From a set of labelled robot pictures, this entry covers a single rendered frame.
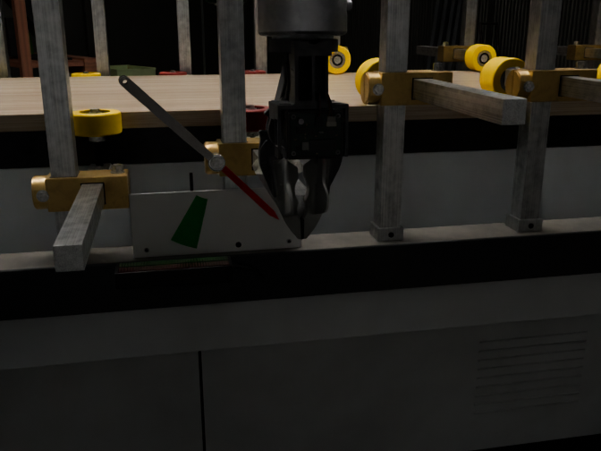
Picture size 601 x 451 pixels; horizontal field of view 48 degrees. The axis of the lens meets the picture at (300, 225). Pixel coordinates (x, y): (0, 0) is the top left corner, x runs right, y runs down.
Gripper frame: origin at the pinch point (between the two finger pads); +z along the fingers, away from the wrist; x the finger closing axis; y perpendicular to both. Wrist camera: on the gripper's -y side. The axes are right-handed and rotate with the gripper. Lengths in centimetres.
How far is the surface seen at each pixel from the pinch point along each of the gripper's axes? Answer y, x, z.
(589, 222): -33, 59, 11
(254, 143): -28.5, -1.6, -5.7
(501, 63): -47, 47, -17
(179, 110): -45.3, -12.3, -9.6
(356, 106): -46, 19, -10
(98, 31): -137, -33, -26
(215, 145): -29.6, -7.4, -5.5
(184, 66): -138, -9, -16
